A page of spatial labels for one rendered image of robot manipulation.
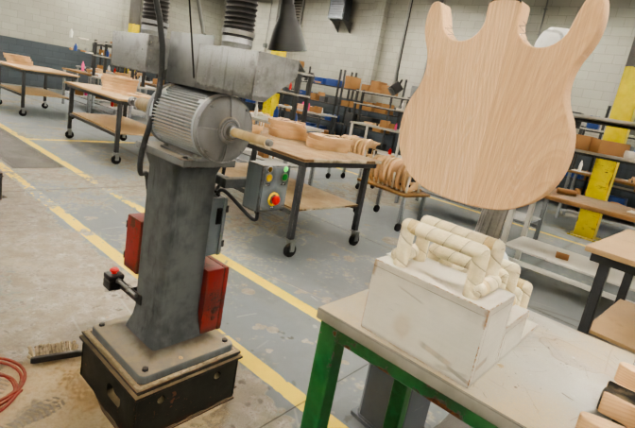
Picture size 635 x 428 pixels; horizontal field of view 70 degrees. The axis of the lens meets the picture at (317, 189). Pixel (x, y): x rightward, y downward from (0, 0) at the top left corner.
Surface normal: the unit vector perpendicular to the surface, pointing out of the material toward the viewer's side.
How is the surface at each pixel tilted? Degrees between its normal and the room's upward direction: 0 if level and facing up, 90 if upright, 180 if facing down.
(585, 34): 91
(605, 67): 90
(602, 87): 90
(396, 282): 90
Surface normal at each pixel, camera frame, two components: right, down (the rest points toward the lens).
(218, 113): 0.69, 0.17
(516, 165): -0.67, 0.06
